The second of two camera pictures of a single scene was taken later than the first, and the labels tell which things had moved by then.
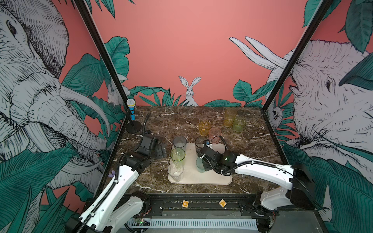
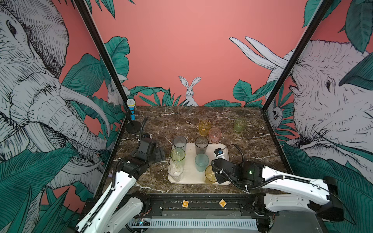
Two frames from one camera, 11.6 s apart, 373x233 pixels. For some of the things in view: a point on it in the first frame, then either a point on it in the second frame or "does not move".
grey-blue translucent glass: (180, 141) does not move
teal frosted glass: (199, 165) does not move
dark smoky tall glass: (199, 143) does not move
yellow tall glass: (230, 114) → (210, 176)
